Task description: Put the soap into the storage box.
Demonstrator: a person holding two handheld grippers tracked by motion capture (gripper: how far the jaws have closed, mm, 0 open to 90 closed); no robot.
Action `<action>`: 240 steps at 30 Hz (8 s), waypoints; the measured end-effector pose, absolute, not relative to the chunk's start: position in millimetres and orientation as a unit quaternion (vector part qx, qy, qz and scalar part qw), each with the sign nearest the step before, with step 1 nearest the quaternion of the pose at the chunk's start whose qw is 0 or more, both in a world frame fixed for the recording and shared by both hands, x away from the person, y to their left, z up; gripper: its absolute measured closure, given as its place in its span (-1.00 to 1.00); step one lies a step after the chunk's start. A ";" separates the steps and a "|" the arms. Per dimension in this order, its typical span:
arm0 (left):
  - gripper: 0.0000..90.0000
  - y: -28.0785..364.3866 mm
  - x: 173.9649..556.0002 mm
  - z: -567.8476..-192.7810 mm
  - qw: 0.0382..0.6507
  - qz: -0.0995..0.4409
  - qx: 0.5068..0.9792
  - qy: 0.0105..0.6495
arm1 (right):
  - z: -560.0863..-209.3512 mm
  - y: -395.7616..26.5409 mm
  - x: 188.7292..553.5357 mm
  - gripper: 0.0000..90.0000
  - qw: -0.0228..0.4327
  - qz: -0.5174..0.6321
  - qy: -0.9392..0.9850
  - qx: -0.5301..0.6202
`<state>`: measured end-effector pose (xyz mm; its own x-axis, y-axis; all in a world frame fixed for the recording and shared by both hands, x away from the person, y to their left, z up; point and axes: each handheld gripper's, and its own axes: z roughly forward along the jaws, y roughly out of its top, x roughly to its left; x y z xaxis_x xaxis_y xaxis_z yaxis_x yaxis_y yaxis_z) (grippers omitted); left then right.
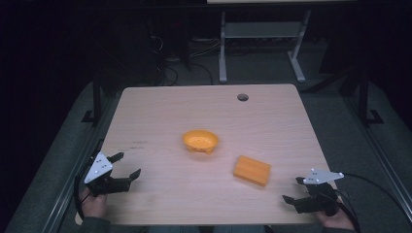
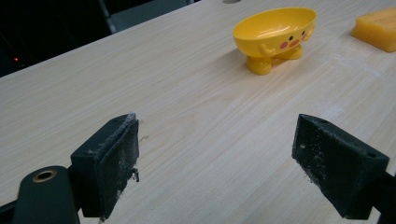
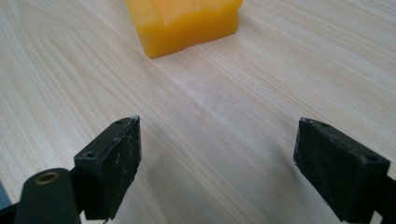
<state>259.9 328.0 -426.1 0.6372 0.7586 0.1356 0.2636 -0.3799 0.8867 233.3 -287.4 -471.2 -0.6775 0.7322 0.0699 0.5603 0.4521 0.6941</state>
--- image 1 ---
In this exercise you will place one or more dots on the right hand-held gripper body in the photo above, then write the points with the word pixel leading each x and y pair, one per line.
pixel 320 194

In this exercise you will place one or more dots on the white metal desk frame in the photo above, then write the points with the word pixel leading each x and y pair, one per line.
pixel 262 29

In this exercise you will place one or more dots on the black metal stand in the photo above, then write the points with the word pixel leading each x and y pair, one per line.
pixel 364 97
pixel 96 97

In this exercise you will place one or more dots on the grey metal rail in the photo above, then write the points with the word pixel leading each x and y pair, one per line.
pixel 385 168
pixel 69 184

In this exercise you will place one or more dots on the orange soap bar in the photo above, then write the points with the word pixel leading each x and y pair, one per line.
pixel 252 170

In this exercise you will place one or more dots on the person's right hand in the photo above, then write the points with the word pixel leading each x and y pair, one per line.
pixel 336 221

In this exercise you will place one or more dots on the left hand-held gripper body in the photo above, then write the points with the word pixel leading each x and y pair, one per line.
pixel 98 169

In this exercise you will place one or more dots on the orange soap dish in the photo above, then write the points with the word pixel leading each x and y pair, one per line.
pixel 200 141

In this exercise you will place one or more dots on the person's left hand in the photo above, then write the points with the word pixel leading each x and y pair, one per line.
pixel 94 204

